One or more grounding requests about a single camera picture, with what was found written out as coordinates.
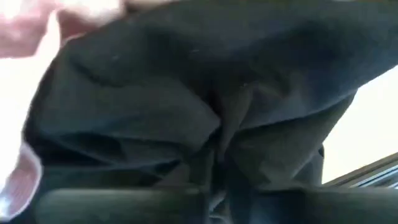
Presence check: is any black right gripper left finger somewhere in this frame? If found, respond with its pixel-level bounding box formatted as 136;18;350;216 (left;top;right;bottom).
33;185;208;224

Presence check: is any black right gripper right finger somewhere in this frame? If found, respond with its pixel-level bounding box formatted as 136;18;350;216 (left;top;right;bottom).
248;185;398;224

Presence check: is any dark olive hooded garment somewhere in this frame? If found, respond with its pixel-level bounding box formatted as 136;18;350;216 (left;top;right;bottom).
21;0;398;224

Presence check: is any pink garment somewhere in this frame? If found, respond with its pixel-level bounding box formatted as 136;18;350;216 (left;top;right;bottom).
0;0;175;222

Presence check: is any black aluminium table frame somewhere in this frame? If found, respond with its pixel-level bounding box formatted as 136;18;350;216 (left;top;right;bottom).
322;151;398;189

